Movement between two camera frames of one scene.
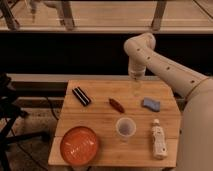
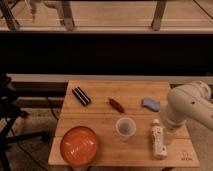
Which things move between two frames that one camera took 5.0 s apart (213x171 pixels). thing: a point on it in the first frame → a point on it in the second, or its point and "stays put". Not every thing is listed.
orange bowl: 78,145 stays put
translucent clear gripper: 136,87 → 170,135
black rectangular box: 81,96 stays put
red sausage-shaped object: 117,105 stays put
